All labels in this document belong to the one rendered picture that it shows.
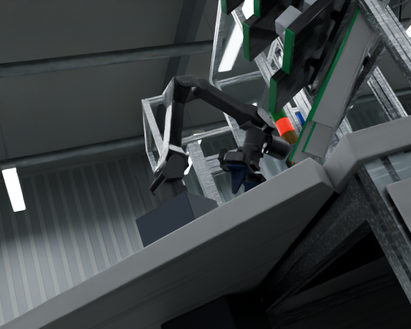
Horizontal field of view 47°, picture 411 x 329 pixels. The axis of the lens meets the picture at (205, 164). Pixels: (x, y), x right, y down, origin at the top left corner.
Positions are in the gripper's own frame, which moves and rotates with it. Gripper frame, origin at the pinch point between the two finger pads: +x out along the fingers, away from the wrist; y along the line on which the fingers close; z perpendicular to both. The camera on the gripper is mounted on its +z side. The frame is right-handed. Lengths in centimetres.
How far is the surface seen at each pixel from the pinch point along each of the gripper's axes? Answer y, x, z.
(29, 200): -534, -119, 701
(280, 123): -19.1, -30.1, 1.1
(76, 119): -456, -261, 573
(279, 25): 42, -19, -20
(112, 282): 64, 36, -17
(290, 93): 20.9, -16.6, -16.1
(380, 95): 6.6, -24.8, -33.4
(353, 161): 69, 21, -43
